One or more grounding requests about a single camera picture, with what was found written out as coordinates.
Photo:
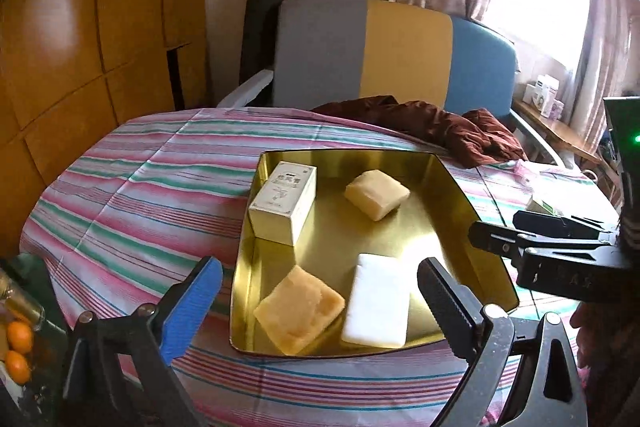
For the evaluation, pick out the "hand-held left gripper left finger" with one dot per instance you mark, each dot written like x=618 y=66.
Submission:
x=192 y=307

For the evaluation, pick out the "small green white box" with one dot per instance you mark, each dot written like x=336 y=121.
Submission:
x=545 y=206

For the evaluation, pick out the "white cardboard box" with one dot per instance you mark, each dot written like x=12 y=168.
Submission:
x=282 y=202

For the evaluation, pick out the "striped tablecloth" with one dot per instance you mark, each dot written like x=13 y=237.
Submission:
x=150 y=187

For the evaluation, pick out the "black rolled mat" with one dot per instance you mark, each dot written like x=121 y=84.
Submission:
x=260 y=27

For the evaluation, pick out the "white carton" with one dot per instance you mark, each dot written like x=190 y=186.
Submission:
x=540 y=92

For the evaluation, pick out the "person's red clothing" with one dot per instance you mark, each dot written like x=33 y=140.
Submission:
x=617 y=357

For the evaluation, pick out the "orange fruit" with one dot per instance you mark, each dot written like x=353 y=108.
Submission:
x=17 y=367
x=19 y=338

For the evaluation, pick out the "pink hair roller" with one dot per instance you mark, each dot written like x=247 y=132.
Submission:
x=526 y=172

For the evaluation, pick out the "person's right hand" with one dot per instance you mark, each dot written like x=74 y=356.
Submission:
x=581 y=332

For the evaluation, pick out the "wooden side table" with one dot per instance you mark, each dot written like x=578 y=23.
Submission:
x=555 y=129

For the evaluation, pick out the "small yellow soap block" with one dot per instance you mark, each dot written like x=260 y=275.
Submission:
x=377 y=194

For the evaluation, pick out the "brown cloth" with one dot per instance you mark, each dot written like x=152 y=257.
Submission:
x=430 y=122

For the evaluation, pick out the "gold metal tray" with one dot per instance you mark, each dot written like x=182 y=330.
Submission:
x=380 y=247

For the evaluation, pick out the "grey yellow blue armchair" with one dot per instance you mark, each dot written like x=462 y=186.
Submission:
x=320 y=52

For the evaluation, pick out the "large yellow soap block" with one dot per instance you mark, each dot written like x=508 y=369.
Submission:
x=300 y=307

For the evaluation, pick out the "glass bottle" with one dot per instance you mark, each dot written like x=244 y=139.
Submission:
x=20 y=302

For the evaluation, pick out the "white soap block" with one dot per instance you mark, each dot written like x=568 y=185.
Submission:
x=377 y=302

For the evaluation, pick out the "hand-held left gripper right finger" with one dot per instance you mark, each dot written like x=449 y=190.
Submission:
x=450 y=312

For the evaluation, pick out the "purple carton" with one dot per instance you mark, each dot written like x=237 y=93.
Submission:
x=556 y=108

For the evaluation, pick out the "wooden wardrobe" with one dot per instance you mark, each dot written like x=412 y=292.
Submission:
x=75 y=32

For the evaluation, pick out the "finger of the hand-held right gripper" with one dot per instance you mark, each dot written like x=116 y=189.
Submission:
x=500 y=239
x=540 y=223

